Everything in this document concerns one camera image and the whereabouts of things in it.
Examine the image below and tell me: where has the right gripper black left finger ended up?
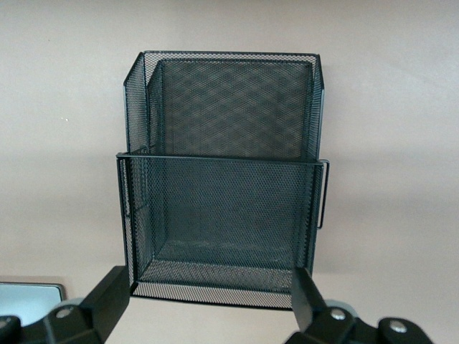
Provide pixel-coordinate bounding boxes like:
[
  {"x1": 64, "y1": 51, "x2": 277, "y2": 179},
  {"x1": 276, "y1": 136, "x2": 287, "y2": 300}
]
[{"x1": 0, "y1": 265, "x2": 133, "y2": 344}]

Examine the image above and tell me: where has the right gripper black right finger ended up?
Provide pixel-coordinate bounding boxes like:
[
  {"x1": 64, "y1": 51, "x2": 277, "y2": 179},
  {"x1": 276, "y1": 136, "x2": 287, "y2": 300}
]
[{"x1": 286, "y1": 267, "x2": 431, "y2": 344}]

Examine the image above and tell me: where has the silver laptop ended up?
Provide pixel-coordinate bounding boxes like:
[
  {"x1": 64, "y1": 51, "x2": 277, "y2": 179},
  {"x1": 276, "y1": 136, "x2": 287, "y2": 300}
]
[{"x1": 0, "y1": 282, "x2": 68, "y2": 313}]

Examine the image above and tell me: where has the black wire mesh organizer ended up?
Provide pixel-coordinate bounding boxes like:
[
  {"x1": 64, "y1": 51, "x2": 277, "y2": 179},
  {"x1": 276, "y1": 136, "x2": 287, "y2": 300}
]
[{"x1": 115, "y1": 50, "x2": 330, "y2": 311}]

